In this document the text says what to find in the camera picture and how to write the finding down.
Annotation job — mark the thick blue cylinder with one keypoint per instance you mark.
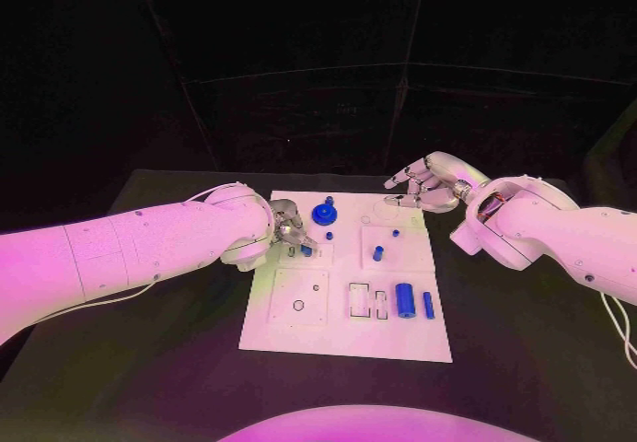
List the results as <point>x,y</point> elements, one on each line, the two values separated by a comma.
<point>406,300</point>

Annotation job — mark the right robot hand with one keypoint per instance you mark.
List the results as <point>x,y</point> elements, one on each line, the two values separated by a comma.
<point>443,172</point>

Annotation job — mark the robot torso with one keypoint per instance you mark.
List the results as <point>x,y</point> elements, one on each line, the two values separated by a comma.
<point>378,424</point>

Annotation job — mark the white task board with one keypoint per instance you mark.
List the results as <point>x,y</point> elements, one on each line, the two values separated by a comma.
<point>344,331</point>

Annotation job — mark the blue plug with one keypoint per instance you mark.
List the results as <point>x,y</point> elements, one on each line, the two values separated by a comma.
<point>306,250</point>

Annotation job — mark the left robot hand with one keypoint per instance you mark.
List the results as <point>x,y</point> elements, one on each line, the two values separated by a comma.
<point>289,221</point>

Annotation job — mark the blue gear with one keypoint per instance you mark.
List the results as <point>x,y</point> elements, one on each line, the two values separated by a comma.
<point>324,214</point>

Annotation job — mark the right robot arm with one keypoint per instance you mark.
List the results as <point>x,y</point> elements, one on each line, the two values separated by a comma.
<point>557,234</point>

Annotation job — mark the slim blue cylinder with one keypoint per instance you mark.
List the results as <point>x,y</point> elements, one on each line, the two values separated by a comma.
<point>429,305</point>

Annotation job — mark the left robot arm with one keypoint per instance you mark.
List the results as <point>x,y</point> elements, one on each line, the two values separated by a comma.
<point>149,241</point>

